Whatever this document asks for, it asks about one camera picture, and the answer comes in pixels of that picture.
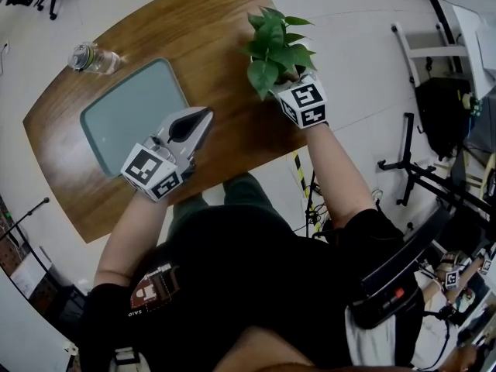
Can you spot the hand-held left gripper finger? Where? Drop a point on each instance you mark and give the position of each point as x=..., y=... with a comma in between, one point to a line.
x=199, y=138
x=182, y=115

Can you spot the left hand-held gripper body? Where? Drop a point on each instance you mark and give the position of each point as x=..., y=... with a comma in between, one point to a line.
x=143, y=169

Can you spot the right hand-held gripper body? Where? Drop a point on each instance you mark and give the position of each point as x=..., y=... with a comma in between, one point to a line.
x=306, y=99

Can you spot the grey-green tray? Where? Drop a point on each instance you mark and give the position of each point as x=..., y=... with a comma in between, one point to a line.
x=131, y=114

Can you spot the small green potted plant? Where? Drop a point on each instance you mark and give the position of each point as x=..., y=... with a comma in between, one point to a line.
x=271, y=49

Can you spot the person's left forearm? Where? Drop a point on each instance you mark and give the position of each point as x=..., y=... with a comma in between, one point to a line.
x=128, y=238

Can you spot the person's right forearm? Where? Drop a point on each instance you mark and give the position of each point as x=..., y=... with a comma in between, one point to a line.
x=337, y=176

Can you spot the person's dark green trousers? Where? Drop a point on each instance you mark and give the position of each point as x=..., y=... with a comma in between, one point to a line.
x=244, y=192

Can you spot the wooden table with metal legs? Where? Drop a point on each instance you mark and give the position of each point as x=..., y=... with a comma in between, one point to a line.
x=217, y=45

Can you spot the clear plastic water bottle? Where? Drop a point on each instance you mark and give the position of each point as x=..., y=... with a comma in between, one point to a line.
x=95, y=58

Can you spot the black bag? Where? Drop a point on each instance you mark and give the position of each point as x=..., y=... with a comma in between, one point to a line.
x=441, y=114

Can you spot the white desk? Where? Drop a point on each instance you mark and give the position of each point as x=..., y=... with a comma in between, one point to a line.
x=434, y=49

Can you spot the person's black t-shirt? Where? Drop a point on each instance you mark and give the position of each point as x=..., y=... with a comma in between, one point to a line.
x=240, y=285

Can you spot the black flat panel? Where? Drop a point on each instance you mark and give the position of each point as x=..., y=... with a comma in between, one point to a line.
x=403, y=258

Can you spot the whiteboard on rolling stand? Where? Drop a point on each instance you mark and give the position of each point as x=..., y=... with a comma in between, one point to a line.
x=23, y=328

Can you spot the person's chin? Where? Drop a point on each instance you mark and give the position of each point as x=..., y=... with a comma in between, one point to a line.
x=267, y=351

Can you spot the black battery pack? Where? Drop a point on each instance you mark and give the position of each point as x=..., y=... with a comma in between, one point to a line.
x=387, y=304

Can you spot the white cloth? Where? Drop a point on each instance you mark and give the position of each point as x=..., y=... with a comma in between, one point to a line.
x=372, y=339

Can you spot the black metal stand frame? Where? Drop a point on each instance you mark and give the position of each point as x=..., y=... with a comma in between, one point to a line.
x=418, y=169

